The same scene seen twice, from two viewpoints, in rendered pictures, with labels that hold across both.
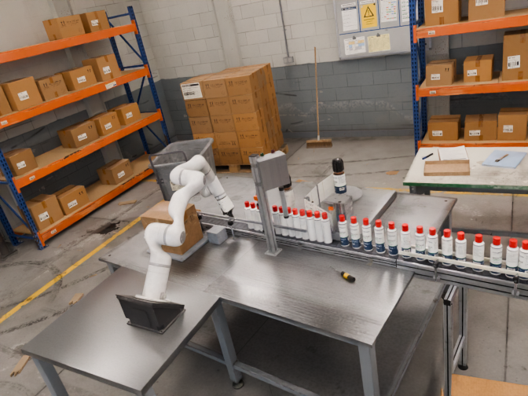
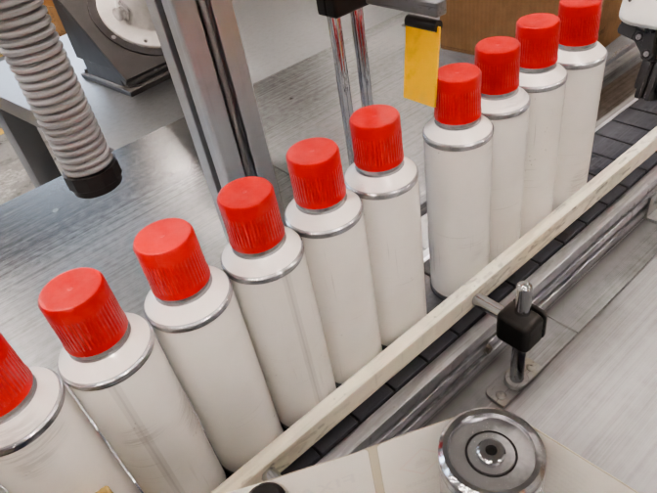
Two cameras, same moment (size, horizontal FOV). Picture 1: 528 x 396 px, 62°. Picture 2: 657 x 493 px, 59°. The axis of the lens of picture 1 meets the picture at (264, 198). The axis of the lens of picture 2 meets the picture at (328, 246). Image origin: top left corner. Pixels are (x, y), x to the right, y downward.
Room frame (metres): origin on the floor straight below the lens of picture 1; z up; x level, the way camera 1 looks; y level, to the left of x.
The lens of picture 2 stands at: (2.64, -0.40, 1.26)
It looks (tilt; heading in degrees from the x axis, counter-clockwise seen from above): 39 degrees down; 107
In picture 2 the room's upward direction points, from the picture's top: 11 degrees counter-clockwise
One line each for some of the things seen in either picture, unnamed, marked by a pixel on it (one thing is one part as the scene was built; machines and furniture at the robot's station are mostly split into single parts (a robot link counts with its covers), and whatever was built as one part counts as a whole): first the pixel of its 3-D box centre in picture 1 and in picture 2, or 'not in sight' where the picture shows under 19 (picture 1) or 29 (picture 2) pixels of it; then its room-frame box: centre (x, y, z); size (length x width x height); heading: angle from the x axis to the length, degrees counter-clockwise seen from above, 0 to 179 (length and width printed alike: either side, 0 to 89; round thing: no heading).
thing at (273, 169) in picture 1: (272, 170); not in sight; (2.46, -0.08, 1.38); 0.17 x 0.10 x 0.19; 105
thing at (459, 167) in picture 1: (446, 167); not in sight; (3.19, -1.48, 0.82); 0.34 x 0.24 x 0.03; 64
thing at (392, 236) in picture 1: (392, 238); not in sight; (2.09, -0.66, 0.98); 0.05 x 0.05 x 0.20
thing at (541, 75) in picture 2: (254, 216); (529, 135); (2.70, 0.08, 0.98); 0.05 x 0.05 x 0.20
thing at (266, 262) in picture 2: (290, 221); (280, 315); (2.52, -0.14, 0.98); 0.05 x 0.05 x 0.20
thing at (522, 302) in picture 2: not in sight; (521, 336); (2.69, -0.07, 0.89); 0.03 x 0.03 x 0.12; 50
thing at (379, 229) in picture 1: (379, 236); not in sight; (2.14, -0.60, 0.98); 0.05 x 0.05 x 0.20
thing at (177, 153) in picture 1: (188, 176); not in sight; (5.15, 0.86, 0.48); 0.89 x 0.63 x 0.96; 167
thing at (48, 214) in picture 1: (75, 117); not in sight; (6.24, 2.32, 1.26); 2.78 x 0.61 x 2.51; 148
